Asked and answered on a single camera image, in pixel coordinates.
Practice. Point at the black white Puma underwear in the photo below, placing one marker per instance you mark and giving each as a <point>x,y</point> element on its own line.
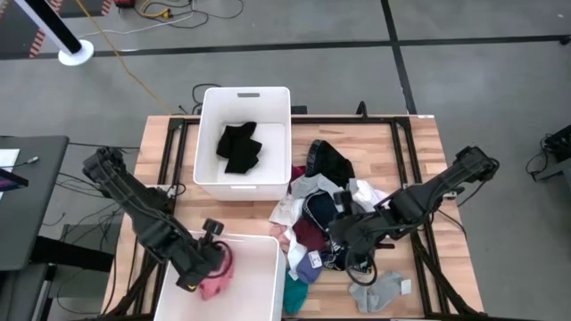
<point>334,260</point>

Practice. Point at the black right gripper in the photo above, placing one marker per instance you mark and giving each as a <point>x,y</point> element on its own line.
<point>361,232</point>

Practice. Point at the small crimson garment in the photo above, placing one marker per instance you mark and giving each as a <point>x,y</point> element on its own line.
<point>298,171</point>

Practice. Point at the white terry cloth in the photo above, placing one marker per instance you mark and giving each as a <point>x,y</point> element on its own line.
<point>295,254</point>

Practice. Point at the white black tower pole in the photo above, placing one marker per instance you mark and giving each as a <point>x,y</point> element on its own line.
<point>76,53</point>

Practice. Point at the teal garment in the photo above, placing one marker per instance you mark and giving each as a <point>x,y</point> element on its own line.
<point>294,294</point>

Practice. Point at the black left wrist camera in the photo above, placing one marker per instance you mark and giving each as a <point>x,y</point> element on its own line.
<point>213,226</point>

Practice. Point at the light grey garment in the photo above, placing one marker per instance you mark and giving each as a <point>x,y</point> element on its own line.
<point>312,183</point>

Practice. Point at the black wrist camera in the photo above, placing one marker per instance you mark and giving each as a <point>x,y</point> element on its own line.
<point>343,200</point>
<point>213,226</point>

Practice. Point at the dusty pink garment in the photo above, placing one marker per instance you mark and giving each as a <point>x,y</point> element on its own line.
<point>214,285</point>

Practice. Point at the black bracket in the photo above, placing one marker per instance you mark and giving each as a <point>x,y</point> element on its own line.
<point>361,110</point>

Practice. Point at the periwinkle blue garment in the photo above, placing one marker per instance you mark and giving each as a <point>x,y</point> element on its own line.
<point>308,269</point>

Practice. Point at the white paper sheet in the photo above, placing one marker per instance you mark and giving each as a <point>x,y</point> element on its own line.
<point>9,158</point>

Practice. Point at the laptop computer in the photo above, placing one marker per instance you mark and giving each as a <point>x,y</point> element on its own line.
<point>11,178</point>

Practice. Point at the black mat hazard stripes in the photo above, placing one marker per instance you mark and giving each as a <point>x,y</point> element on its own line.
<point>13,40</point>

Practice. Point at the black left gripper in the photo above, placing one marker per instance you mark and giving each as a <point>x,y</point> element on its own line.
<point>198,269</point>

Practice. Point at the plain white garment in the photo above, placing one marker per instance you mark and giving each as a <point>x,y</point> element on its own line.
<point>368,194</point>

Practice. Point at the white perforated plastic bin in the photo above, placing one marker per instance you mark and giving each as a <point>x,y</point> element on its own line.
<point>243,104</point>
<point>254,290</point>

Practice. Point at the small black box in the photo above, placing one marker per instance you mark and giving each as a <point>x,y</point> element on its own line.
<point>299,110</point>

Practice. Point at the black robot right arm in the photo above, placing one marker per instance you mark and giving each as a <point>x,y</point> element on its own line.
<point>446,183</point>

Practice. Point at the black side desk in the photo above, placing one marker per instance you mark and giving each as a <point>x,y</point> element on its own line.
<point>31,214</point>

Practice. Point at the black floor equipment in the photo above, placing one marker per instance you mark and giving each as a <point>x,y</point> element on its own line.
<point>560,147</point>

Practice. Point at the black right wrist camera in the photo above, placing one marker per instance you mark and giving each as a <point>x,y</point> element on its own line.
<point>343,200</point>

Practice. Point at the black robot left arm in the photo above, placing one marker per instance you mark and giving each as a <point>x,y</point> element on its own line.
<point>147,214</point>

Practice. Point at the black socks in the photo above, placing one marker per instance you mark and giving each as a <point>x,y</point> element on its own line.
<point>238,149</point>

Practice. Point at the grey socks with tag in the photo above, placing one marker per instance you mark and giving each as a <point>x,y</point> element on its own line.
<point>374,294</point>

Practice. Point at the red floor device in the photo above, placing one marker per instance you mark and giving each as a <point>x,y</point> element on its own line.
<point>125,3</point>

